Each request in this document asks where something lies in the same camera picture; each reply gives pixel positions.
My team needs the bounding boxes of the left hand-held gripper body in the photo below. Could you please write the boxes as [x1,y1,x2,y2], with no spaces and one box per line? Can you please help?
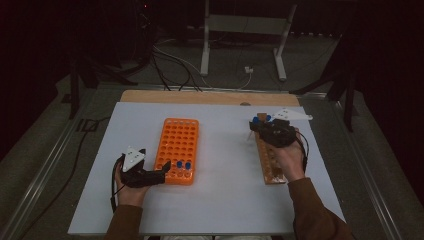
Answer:
[119,145,167,189]

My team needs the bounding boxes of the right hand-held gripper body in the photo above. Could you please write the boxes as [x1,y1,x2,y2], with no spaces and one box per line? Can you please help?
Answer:
[259,107,314,149]

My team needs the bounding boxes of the orange plastic test tube rack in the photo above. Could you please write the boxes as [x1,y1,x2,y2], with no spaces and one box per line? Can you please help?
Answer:
[152,117,200,186]

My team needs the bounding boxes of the wooden test tube rack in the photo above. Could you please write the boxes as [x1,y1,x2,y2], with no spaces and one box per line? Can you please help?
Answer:
[253,112,288,186]

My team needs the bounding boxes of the person's right hand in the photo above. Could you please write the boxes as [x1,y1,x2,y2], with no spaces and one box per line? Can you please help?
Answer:
[271,140,308,183]

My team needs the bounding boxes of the person's left hand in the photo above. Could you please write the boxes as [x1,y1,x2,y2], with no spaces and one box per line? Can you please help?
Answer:
[114,164,151,208]

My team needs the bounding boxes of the white table board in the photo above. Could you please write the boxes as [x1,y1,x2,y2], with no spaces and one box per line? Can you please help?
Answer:
[67,101,346,236]

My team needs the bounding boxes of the black stand legs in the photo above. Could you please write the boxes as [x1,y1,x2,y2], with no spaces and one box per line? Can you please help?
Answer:
[68,56,138,120]
[289,33,360,133]

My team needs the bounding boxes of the grey metal stand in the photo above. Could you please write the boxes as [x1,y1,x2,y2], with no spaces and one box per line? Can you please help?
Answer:
[199,0,298,82]

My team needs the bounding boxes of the dark equipment rack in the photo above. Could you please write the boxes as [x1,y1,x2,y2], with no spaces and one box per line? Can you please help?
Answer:
[132,0,158,69]

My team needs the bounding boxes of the right hand-held gripper black cable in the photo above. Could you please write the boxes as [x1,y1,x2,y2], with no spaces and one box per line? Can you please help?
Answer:
[294,129,311,173]

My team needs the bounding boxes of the hand-held gripper black cable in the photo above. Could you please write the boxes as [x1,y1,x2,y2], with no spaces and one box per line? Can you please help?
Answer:
[110,155,126,213]
[294,129,311,173]

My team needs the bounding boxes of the left hand-held gripper black cable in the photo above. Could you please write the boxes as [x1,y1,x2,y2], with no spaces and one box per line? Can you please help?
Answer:
[110,155,126,213]

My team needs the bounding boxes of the long black floor cable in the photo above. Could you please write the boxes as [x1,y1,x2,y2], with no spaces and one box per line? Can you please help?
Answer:
[16,116,112,240]

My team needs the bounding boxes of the black floor cables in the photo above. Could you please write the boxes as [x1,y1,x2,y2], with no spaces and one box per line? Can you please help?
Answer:
[151,49,203,92]

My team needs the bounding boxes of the aluminium frame rail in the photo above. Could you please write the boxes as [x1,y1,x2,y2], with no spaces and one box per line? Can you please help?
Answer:
[329,96,405,240]
[0,89,98,240]

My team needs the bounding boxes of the white floor cable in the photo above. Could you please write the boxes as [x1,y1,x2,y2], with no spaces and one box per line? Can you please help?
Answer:
[153,44,253,90]

